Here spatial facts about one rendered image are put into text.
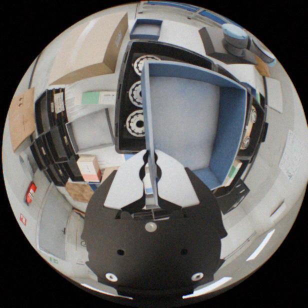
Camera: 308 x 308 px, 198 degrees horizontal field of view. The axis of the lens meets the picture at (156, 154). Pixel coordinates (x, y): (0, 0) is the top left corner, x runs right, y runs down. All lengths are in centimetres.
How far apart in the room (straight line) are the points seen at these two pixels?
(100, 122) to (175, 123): 46
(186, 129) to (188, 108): 4
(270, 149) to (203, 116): 351
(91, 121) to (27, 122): 208
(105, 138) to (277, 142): 372
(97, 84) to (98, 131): 26
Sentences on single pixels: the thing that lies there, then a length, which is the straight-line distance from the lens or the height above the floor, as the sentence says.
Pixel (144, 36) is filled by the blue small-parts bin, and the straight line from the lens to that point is 61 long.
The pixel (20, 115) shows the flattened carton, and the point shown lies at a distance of 251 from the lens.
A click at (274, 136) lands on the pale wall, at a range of 358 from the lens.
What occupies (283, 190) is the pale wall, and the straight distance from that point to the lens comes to 380.
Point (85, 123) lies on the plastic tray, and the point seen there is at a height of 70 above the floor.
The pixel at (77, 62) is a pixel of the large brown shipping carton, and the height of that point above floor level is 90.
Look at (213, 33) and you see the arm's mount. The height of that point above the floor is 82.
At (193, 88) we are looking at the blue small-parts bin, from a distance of 18.
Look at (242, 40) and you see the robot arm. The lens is 55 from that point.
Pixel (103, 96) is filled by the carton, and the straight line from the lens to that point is 49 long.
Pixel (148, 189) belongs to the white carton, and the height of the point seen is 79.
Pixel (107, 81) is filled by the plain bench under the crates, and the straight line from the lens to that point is 56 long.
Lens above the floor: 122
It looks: 57 degrees down
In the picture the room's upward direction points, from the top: 162 degrees clockwise
